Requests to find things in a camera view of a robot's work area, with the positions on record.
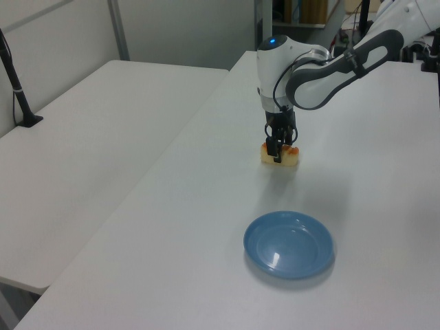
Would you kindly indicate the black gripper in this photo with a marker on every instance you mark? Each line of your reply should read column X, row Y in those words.
column 280, row 120

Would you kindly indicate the orange glazed bread loaf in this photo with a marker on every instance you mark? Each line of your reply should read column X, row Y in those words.
column 290, row 157

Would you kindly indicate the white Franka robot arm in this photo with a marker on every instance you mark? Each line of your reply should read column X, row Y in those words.
column 311, row 86

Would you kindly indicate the blue round plate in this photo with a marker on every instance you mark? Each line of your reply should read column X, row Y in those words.
column 288, row 244

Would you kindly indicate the black upright pole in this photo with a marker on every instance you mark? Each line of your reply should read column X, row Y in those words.
column 364, row 15

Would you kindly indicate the black clamp stand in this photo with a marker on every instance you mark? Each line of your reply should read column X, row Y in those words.
column 429, row 60

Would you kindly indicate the white side table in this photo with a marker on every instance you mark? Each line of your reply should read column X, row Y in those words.
column 68, row 137

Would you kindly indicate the grey metal partition post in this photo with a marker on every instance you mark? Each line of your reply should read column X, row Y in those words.
column 118, row 27

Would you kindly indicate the black camera stand pole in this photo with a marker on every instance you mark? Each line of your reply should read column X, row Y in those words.
column 19, row 93

